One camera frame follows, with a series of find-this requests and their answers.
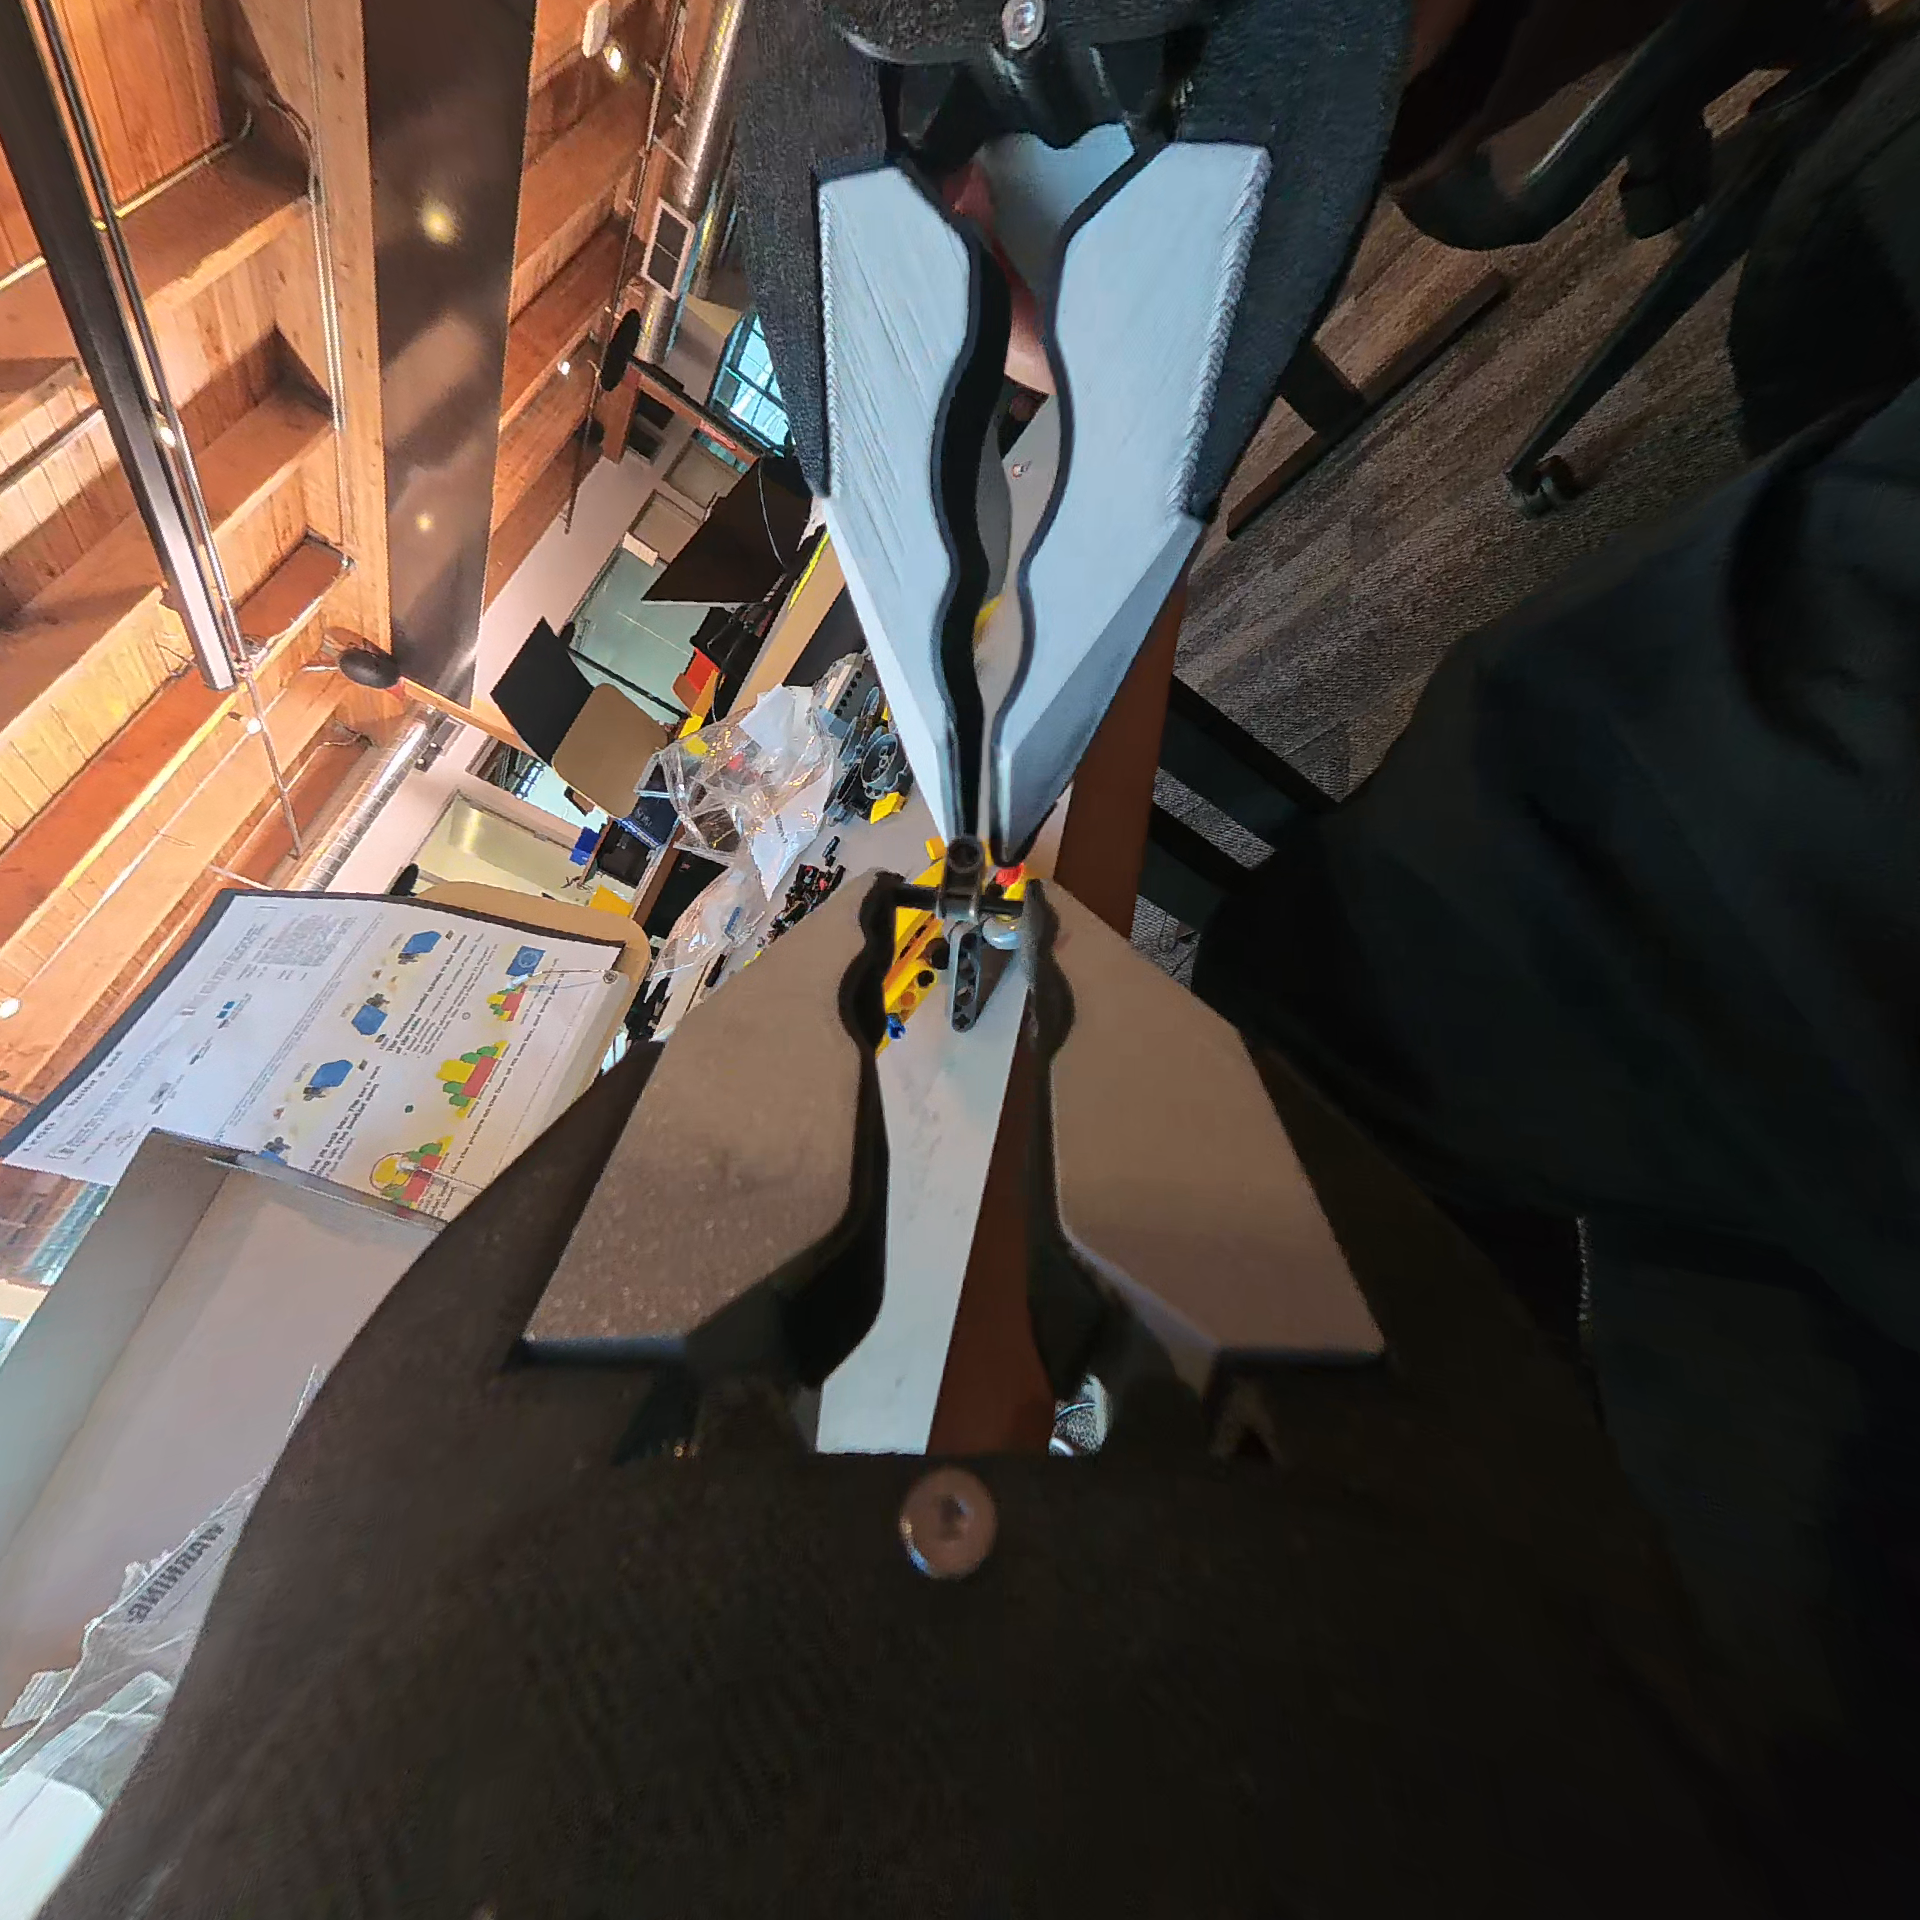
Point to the yellow curved brick assembly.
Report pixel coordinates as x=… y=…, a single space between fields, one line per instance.
x=907 y=968

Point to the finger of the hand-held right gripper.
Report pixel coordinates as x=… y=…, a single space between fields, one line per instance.
x=1140 y=404
x=902 y=451

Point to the person's right hand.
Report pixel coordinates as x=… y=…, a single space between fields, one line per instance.
x=1026 y=339

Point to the black square panel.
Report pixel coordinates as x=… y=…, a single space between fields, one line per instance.
x=532 y=691

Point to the crumpled clear plastic bags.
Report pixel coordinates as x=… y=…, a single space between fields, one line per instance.
x=106 y=1665

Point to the black flat panel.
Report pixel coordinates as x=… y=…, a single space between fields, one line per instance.
x=442 y=374

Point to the black ceiling rail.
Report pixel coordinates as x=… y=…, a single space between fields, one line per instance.
x=135 y=374

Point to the pale wooden poster board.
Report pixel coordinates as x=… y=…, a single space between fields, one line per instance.
x=609 y=1019

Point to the empty clear plastic bag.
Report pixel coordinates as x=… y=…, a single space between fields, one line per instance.
x=735 y=773

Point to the open cardboard kit box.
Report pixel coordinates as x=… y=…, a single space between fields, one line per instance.
x=135 y=1320

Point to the white labelled plastic bag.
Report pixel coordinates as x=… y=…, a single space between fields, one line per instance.
x=780 y=862

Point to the illustrated block poster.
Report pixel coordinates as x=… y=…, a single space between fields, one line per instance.
x=329 y=1036

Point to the silver ventilation duct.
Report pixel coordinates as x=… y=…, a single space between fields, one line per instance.
x=394 y=757

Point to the black office chair base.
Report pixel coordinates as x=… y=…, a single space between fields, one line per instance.
x=1622 y=195

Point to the person's black pants leg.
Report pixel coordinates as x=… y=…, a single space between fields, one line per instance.
x=1622 y=973

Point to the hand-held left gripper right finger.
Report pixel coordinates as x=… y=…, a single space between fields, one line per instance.
x=1200 y=1184

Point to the heap of grey wheel hubs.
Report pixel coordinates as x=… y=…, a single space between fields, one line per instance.
x=878 y=763

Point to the pile of small brick parts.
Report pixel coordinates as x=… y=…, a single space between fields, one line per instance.
x=795 y=891

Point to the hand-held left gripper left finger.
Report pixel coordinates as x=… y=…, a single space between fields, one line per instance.
x=720 y=1184

